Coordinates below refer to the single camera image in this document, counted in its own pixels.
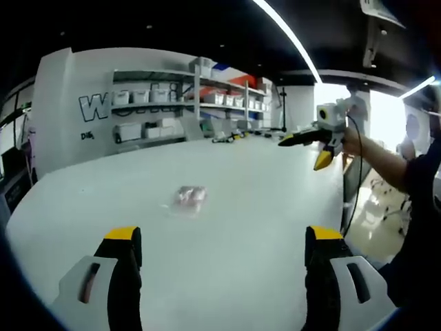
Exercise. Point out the white office chair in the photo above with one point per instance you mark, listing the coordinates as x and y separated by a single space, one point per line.
392 203

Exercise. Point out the black tripod stand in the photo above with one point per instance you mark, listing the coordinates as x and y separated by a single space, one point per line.
283 110

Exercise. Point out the clear resealable bag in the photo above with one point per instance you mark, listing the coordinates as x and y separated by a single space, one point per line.
187 201

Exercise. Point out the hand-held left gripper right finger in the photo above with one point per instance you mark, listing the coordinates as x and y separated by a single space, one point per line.
327 272

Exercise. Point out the person in dark shirt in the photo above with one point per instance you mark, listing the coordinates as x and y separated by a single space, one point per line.
418 231

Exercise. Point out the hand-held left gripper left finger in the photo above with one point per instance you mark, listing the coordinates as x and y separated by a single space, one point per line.
117 272

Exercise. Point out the small tools on table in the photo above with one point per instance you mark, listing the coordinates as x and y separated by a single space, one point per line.
229 137

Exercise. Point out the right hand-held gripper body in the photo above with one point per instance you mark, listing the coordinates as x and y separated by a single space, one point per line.
331 119

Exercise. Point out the grey metal shelving unit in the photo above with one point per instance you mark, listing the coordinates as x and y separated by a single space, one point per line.
186 103

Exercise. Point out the linear ceiling light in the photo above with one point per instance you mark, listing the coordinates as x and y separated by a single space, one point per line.
293 38

